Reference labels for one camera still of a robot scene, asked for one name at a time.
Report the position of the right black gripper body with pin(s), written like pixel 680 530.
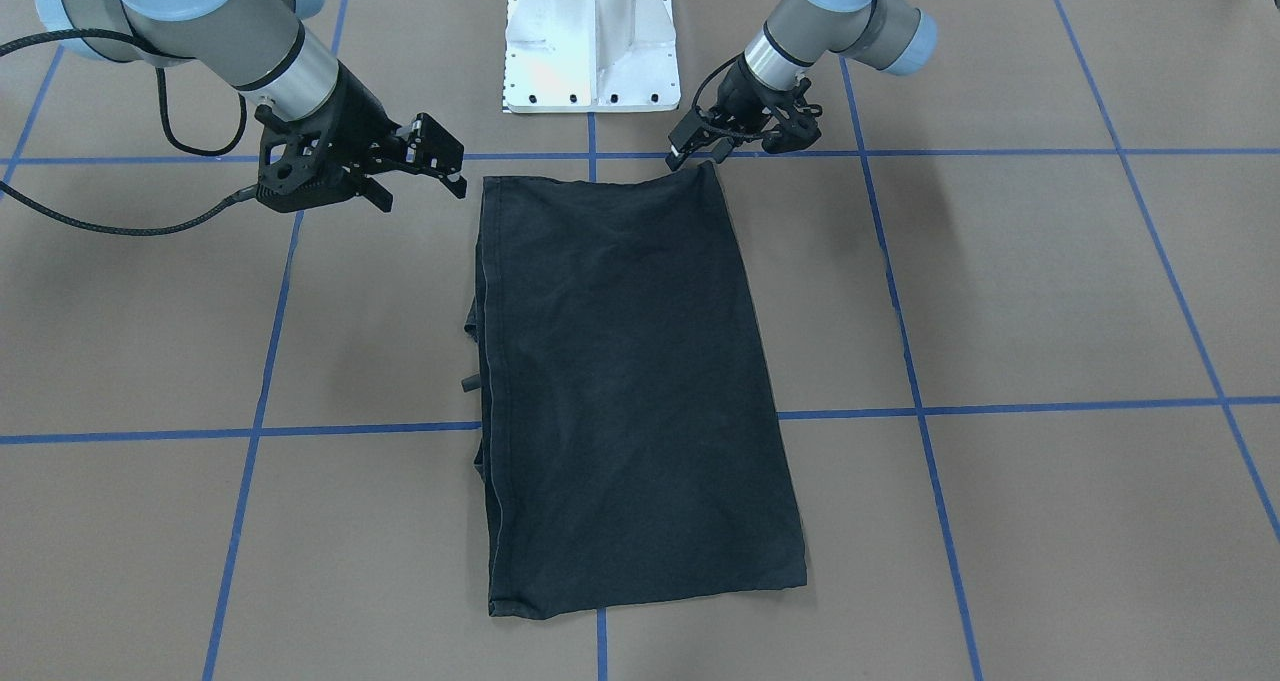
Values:
pixel 361 114

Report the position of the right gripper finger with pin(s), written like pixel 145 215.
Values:
pixel 364 186
pixel 425 148

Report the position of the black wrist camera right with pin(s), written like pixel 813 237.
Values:
pixel 296 168

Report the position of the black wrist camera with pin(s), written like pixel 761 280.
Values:
pixel 796 128
pixel 296 168

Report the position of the black t-shirt with logo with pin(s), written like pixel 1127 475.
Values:
pixel 630 446

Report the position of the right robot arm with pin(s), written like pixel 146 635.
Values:
pixel 260 48

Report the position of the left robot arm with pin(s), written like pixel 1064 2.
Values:
pixel 890 36

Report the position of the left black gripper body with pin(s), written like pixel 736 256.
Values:
pixel 737 92

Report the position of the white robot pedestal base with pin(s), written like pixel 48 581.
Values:
pixel 590 56

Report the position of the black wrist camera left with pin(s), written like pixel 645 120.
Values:
pixel 796 128

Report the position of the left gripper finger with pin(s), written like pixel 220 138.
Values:
pixel 689 135
pixel 700 151

